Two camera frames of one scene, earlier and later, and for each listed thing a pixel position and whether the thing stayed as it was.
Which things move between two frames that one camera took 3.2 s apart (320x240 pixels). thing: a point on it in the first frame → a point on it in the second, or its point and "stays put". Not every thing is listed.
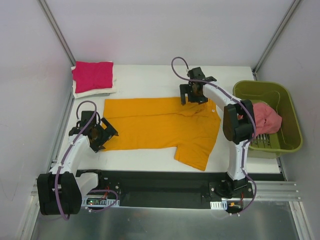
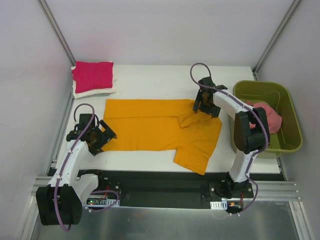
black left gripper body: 104,135 stays put
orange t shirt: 192,128 stays put
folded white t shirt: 94,93 stays put
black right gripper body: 188,92 → 206,108
